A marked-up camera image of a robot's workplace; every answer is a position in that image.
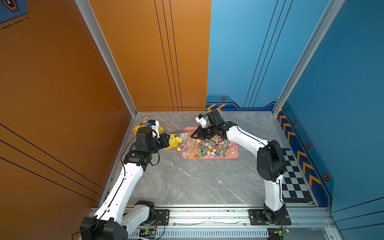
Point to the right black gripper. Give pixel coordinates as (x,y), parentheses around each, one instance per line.
(200,130)

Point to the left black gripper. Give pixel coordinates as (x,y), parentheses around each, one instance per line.
(164,140)

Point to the clear ziploc bag with candies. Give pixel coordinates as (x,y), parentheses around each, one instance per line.
(136,128)

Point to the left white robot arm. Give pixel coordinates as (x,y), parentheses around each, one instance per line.
(110,222)

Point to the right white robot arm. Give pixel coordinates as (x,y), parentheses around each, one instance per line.
(271,163)

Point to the pink plastic tray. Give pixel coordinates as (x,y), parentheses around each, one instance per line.
(213,148)

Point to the left green circuit board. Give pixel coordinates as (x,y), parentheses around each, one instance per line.
(147,234)

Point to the green circuit board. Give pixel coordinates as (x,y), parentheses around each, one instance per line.
(147,234)
(275,234)

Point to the black white checkerboard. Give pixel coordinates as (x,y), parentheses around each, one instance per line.
(294,186)

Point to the right green circuit board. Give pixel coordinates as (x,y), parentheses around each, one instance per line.
(275,234)

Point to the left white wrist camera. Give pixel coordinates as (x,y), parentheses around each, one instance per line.
(155,127)

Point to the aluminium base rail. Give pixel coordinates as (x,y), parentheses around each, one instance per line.
(226,222)

